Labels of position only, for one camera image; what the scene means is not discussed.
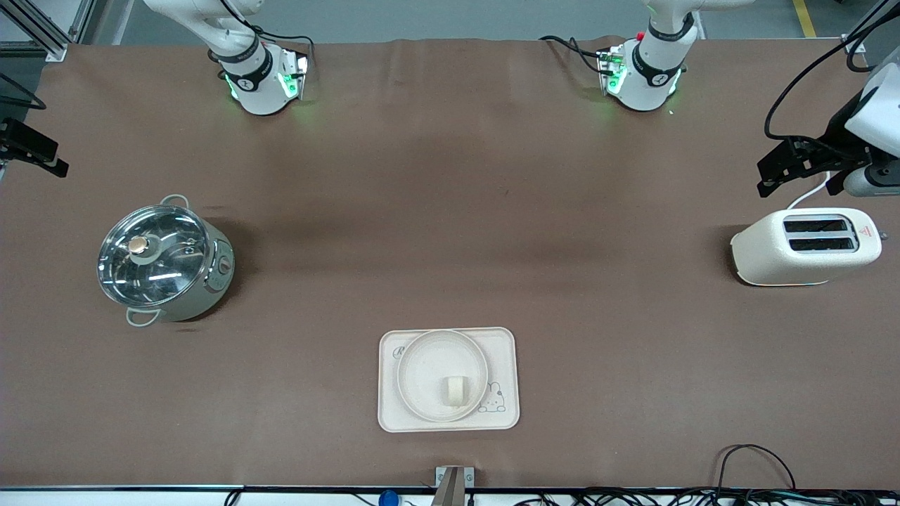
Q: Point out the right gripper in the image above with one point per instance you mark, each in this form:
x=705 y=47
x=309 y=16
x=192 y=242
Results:
x=14 y=138

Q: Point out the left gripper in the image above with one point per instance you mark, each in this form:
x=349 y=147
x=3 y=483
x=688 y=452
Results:
x=834 y=138

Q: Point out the small white steamed bun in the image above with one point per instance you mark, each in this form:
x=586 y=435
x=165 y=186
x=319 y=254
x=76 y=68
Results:
x=455 y=391

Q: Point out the cream round plate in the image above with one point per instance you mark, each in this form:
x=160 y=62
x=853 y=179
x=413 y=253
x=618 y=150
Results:
x=429 y=372

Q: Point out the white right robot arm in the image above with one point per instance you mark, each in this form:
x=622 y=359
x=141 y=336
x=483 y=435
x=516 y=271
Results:
x=256 y=77

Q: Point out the cream two-slot toaster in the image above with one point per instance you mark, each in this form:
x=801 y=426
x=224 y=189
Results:
x=801 y=260

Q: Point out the glass pot lid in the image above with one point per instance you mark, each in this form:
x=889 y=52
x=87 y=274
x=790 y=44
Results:
x=151 y=256

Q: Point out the silver electric cooking pot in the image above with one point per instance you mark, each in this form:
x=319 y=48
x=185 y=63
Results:
x=204 y=288

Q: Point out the brown table mat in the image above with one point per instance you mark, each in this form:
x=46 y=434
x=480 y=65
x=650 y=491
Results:
x=492 y=176

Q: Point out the cream rabbit print tray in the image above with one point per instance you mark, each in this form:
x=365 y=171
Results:
x=503 y=351

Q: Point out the blue round knob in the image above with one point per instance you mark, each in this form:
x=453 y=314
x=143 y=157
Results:
x=388 y=499

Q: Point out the aluminium frame profile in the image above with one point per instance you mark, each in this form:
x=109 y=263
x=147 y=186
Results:
x=42 y=31
x=868 y=24

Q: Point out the metal table edge bracket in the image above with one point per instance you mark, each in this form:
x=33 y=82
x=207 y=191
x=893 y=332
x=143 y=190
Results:
x=453 y=485

